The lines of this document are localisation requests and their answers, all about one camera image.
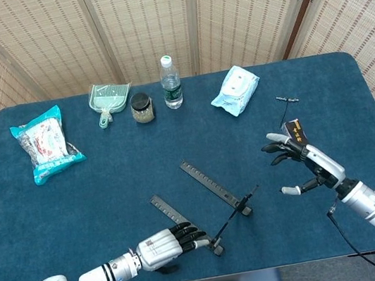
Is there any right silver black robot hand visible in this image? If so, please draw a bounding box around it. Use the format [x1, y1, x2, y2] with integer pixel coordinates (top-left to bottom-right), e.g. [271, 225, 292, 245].
[259, 122, 348, 201]

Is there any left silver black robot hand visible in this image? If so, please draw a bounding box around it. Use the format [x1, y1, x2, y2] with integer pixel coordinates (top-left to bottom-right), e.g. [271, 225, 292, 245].
[132, 218, 215, 279]

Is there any black folding laptop stand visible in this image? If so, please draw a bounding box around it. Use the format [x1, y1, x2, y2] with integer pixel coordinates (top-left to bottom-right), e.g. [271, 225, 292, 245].
[144, 149, 270, 267]

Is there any small black carton box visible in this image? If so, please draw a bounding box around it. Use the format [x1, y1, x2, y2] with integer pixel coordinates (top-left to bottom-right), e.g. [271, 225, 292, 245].
[279, 116, 309, 151]

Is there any blue table mat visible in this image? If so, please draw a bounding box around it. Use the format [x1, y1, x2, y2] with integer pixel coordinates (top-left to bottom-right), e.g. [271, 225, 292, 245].
[0, 45, 375, 281]

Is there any light blue wet wipes pack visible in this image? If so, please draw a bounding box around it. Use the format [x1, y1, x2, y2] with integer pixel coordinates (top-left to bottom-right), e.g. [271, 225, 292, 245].
[205, 62, 266, 120]

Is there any glass jar black lid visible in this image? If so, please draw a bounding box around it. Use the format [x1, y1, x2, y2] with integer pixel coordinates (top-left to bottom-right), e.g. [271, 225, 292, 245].
[128, 91, 157, 125]

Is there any teal snack bag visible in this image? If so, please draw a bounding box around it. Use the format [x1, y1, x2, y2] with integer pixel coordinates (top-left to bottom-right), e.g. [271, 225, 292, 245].
[7, 101, 91, 190]

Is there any green mini dustpan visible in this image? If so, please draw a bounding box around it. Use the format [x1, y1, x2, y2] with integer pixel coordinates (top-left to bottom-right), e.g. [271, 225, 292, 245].
[85, 78, 139, 132]

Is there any clear water bottle green label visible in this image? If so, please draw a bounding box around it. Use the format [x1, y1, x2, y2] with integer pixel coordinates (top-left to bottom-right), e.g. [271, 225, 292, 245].
[156, 53, 186, 111]

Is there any woven bamboo folding screen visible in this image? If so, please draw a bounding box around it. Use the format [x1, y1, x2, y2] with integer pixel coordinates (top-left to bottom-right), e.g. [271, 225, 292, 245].
[0, 0, 375, 178]

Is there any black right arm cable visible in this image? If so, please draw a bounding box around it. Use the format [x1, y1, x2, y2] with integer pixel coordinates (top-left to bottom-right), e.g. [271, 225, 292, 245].
[325, 191, 375, 281]

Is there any brown wooden post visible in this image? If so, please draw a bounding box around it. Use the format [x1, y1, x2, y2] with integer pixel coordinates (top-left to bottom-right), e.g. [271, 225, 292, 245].
[274, 0, 349, 60]

